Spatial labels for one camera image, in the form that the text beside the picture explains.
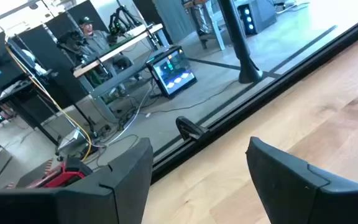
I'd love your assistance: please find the black pole stand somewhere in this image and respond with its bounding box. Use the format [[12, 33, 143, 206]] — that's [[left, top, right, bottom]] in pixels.
[[217, 0, 264, 85]]

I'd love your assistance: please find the black frame bracket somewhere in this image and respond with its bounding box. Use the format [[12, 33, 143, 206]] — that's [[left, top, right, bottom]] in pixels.
[[175, 115, 210, 142]]

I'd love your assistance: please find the yellow cable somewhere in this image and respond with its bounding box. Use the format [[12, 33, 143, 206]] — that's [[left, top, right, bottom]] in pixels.
[[5, 45, 93, 162]]

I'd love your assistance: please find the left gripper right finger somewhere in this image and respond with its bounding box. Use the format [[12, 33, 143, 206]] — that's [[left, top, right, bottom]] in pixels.
[[246, 136, 358, 224]]

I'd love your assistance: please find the black partition panel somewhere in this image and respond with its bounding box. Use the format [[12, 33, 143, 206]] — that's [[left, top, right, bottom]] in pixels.
[[16, 0, 109, 108]]

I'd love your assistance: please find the grey computer tower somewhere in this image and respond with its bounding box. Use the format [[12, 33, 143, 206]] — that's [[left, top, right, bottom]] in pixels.
[[237, 0, 278, 35]]

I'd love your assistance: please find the person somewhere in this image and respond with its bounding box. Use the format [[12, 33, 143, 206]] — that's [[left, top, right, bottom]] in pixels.
[[76, 16, 113, 63], [192, 1, 212, 37]]

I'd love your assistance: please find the black desk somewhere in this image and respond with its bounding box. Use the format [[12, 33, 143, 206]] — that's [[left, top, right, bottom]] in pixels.
[[0, 79, 96, 146]]

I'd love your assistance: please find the white floor cable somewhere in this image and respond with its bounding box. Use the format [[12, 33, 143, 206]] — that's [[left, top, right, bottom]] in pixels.
[[90, 88, 154, 149]]

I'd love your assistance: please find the black floor cable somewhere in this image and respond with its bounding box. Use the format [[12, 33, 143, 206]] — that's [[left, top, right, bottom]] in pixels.
[[141, 79, 241, 116]]

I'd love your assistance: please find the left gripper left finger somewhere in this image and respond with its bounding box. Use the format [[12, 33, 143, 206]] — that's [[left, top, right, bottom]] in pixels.
[[0, 138, 154, 224]]

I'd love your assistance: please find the red black toolbox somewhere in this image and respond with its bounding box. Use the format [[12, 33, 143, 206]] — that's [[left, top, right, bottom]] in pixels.
[[40, 156, 94, 190]]

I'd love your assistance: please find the computer monitor on floor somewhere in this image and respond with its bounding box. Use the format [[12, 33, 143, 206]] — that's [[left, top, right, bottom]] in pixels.
[[145, 45, 198, 100]]

